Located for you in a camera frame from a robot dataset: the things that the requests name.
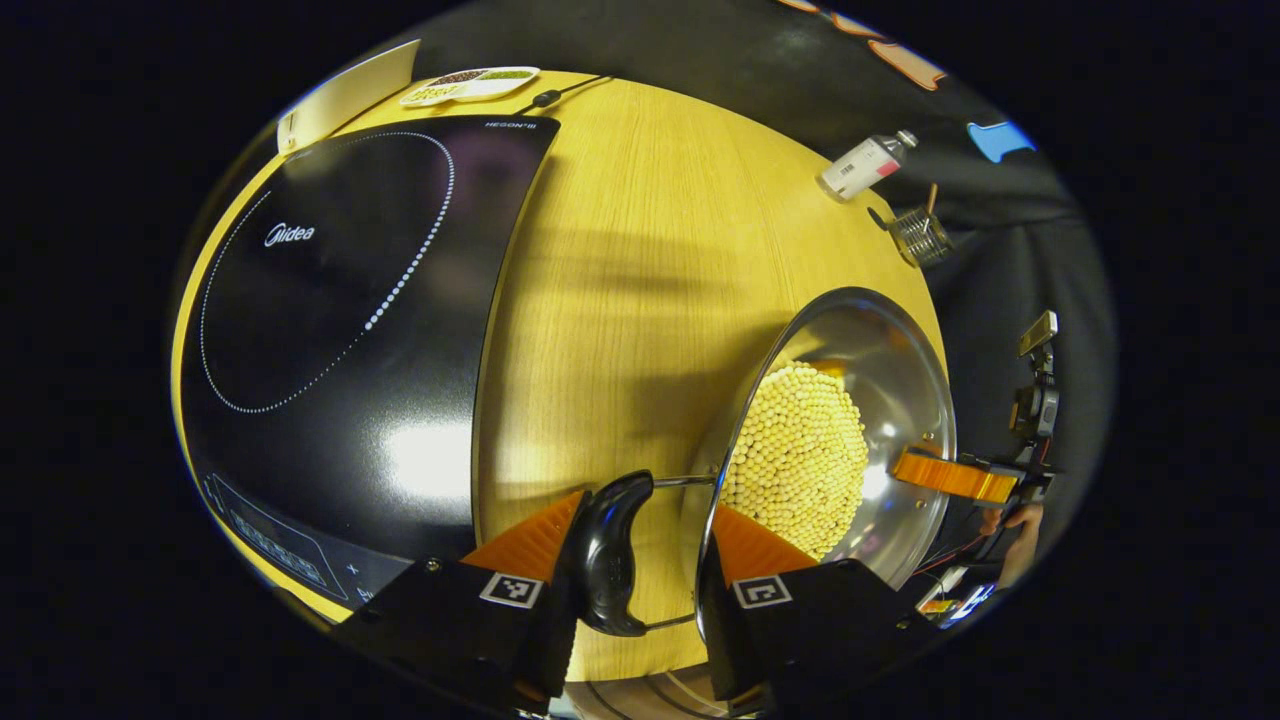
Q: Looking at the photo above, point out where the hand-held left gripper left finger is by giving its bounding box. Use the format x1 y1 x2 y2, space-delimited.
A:
335 488 591 716

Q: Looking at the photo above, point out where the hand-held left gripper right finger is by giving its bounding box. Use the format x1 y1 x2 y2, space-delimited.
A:
697 503 946 716

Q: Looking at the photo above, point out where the steel pot with black handles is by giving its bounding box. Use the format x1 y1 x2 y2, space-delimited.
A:
570 287 958 638

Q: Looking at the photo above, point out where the black induction cooktop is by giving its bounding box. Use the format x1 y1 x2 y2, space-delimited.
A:
180 113 561 613

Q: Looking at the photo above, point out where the heap of yellow soybeans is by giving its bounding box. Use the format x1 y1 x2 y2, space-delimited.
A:
718 360 870 563

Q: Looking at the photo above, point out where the glass cup with stick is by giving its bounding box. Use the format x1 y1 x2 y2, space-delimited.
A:
888 183 954 269

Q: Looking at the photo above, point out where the small clear bottle pink label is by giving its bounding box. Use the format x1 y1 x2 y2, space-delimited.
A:
818 129 920 203

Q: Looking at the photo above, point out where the white divided dish with beans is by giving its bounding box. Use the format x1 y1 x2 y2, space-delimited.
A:
400 66 542 108

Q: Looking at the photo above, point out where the white toaster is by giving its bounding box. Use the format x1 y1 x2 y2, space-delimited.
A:
277 39 422 154

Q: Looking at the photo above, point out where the black power cable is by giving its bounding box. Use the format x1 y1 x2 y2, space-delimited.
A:
515 74 611 116

